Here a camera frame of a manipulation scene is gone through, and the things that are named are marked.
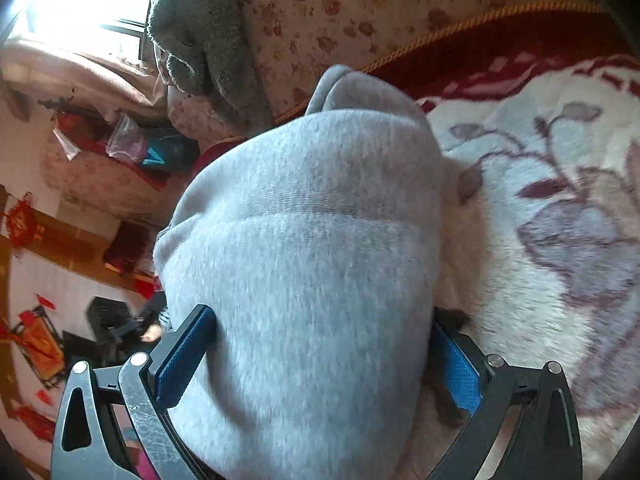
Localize clear plastic bag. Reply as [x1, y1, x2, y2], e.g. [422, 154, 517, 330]
[105, 112, 148, 161]

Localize black metal stand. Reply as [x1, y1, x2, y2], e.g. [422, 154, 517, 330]
[87, 292, 168, 361]

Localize beige floral sofa cushion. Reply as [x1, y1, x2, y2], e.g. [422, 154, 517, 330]
[167, 0, 608, 141]

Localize red knot wall ornament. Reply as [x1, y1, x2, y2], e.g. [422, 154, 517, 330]
[0, 192, 46, 261]

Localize red paper wall decoration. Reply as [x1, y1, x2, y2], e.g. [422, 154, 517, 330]
[0, 295, 66, 386]

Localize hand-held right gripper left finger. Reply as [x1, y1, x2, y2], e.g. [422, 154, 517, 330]
[50, 304, 217, 480]

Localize wooden cabinet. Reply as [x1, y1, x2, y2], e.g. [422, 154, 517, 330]
[0, 205, 161, 301]

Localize teal packet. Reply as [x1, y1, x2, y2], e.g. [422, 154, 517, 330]
[141, 137, 173, 167]

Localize grey pants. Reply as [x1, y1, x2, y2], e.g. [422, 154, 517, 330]
[152, 64, 448, 480]

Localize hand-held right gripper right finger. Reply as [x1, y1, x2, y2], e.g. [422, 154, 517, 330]
[427, 310, 583, 480]

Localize grey-green fleece garment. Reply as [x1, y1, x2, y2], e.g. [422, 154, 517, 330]
[148, 0, 273, 133]

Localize pink blanket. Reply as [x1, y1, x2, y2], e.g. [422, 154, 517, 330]
[0, 40, 171, 111]

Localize red floral plush blanket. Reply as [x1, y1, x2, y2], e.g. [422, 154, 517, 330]
[272, 7, 640, 480]

